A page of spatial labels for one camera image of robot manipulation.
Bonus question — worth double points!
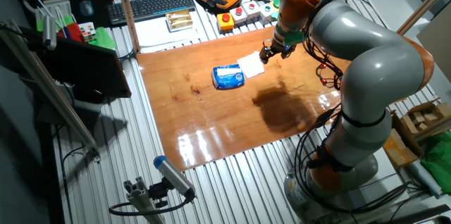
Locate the dark computer mouse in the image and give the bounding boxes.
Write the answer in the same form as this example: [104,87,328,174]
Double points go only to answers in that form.
[79,0,95,18]

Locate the black monitor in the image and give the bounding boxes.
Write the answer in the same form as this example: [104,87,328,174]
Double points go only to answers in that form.
[19,26,132,100]

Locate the cardboard box with wooden blocks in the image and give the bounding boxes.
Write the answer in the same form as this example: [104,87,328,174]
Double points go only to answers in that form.
[401,99,451,137]

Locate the wooden frame pole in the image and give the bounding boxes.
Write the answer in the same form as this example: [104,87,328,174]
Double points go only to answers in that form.
[113,0,141,54]
[397,0,451,36]

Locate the white paper sheets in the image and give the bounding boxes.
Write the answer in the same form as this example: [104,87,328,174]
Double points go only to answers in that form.
[135,15,202,54]

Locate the silver camera blue cap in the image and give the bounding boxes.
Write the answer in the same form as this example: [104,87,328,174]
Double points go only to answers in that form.
[153,155,197,199]

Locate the plain silver camera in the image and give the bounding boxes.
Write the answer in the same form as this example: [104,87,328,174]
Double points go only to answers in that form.
[42,15,58,51]

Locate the thin white rod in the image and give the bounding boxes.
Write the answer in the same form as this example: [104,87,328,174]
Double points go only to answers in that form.
[27,0,59,24]

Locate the Rubik's cube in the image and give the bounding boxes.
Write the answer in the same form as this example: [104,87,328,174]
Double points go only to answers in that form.
[78,22,97,43]

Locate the grey box red button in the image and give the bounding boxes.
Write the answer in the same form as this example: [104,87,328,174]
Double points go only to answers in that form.
[242,0,261,20]
[229,6,248,26]

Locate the taped flat cardboard box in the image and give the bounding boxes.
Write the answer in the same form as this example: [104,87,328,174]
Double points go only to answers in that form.
[382,111,424,168]

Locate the yellow emergency stop box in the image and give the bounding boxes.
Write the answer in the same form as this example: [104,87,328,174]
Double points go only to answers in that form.
[216,12,235,34]

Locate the aluminium profile camera stand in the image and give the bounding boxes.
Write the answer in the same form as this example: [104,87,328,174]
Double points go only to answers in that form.
[123,176,166,224]

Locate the large green cloth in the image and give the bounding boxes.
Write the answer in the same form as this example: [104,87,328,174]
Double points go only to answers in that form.
[421,141,451,195]

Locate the green paper sheet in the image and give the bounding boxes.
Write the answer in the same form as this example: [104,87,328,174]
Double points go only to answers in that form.
[36,13,75,32]

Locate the black mouse pad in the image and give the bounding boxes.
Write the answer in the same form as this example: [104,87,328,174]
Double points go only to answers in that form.
[68,0,113,30]

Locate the glossy wooden board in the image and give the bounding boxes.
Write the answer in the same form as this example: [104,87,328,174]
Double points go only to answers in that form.
[136,25,352,173]

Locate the blue tissue pack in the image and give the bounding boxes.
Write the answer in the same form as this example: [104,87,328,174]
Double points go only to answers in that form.
[211,63,246,90]

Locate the grey box small green button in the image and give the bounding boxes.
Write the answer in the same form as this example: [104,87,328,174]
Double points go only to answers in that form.
[259,2,276,24]

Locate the white flat panel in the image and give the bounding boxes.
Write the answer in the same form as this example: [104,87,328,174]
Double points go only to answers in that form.
[366,148,412,204]

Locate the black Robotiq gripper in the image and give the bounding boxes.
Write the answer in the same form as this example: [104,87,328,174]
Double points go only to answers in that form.
[259,39,297,65]

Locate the small green cloth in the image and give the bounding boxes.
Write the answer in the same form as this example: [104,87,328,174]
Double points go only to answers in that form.
[87,26,117,51]

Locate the beige cardboard panel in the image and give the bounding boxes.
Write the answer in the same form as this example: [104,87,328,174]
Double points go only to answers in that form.
[416,12,451,84]

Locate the black computer keyboard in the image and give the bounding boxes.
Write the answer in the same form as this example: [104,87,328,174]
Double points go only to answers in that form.
[106,0,197,26]

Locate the long aluminium diagonal bar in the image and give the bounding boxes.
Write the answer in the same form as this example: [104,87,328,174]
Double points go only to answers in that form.
[0,19,101,163]

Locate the white rolled sheet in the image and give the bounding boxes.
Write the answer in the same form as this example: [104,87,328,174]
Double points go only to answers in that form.
[408,160,443,197]

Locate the flat white loose napkin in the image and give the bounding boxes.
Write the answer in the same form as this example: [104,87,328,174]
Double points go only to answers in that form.
[236,51,266,79]

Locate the black camera cable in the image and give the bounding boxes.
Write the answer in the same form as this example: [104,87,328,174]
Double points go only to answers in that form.
[108,195,194,217]

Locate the golden snack packet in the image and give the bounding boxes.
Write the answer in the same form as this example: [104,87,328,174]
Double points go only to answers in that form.
[165,8,194,33]

